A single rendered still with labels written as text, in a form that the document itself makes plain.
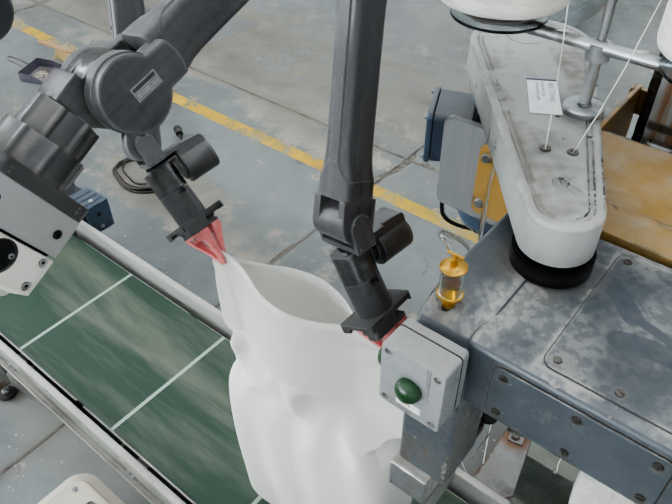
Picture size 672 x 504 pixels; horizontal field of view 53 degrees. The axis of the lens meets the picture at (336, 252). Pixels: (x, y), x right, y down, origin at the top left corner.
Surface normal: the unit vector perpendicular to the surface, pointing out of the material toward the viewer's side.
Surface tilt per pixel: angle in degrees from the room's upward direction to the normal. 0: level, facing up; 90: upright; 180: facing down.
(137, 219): 0
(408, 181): 0
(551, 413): 90
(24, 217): 90
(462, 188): 90
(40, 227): 90
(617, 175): 0
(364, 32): 75
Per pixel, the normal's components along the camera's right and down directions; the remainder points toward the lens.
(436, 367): -0.01, -0.75
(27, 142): 0.17, -0.09
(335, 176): -0.76, 0.15
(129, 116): 0.65, 0.29
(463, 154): -0.63, 0.52
